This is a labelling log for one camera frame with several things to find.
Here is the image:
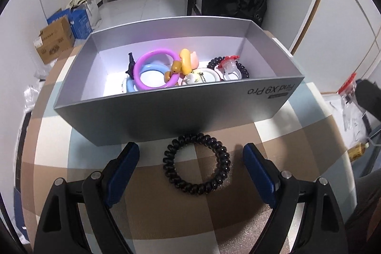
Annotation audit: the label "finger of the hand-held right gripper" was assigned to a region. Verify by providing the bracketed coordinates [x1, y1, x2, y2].
[356, 80, 381, 116]

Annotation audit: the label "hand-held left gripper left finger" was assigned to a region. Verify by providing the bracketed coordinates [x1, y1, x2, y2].
[35, 141, 140, 254]

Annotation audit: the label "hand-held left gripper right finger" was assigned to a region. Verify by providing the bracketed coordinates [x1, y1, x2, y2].
[242, 143, 349, 254]

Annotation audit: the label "red capped clear packet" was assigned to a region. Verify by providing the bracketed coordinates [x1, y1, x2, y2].
[336, 72, 358, 103]

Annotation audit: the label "black spiral hair tie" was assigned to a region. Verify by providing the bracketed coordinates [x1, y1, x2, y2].
[207, 56, 250, 80]
[163, 133, 231, 195]

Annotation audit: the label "grey cardboard box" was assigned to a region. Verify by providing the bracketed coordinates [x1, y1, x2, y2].
[54, 15, 306, 147]

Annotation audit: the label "purple ring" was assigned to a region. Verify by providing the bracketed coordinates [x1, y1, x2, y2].
[133, 48, 180, 91]

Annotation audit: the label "round white pin badge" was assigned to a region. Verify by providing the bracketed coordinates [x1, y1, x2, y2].
[181, 67, 222, 86]

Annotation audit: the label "white plastic bags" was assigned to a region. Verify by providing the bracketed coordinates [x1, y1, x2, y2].
[327, 93, 372, 143]

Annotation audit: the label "checkered tablecloth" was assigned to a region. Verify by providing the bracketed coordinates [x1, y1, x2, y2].
[21, 31, 358, 254]

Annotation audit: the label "yellow packet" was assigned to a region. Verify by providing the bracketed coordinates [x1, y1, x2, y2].
[348, 143, 368, 162]

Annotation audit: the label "white wardrobe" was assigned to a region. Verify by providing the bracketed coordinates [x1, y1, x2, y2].
[290, 0, 381, 94]

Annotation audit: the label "dark purple figurine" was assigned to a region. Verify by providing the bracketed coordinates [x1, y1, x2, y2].
[125, 52, 138, 77]

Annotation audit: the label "red and clear plastic toy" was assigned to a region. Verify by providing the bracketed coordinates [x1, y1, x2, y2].
[217, 55, 241, 81]

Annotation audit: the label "grey plastic bag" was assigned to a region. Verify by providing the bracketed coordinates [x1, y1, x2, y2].
[24, 70, 48, 112]

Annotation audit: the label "yellow duck clip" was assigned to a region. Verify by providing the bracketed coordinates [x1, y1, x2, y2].
[164, 49, 201, 83]

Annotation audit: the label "brown cardboard box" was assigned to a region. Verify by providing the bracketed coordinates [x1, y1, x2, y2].
[33, 16, 75, 65]

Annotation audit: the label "blue cardboard box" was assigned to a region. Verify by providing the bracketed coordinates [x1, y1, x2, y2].
[47, 8, 93, 40]

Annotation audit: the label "white tote bag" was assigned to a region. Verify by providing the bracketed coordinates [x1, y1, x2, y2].
[66, 0, 100, 25]

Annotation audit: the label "light blue ring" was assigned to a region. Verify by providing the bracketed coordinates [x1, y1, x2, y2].
[121, 64, 167, 94]

